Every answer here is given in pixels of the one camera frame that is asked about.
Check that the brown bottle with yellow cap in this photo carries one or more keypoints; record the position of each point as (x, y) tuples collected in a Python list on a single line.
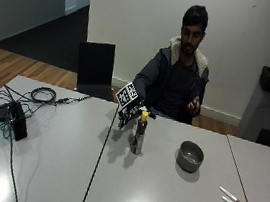
[(140, 133)]

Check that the white cube with black markers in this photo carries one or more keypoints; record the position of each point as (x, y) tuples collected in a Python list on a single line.
[(127, 95)]

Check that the the person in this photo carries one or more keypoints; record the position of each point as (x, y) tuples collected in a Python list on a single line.
[(178, 83)]

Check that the grey bowl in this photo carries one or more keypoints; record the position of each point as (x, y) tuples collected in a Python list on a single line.
[(190, 157)]

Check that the black upright box device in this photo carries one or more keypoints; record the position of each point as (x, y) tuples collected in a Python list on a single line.
[(19, 121)]

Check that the white marker with red cap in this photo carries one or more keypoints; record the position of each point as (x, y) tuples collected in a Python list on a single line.
[(232, 196)]

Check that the white cabinet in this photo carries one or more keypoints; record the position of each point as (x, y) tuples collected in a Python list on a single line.
[(264, 112)]

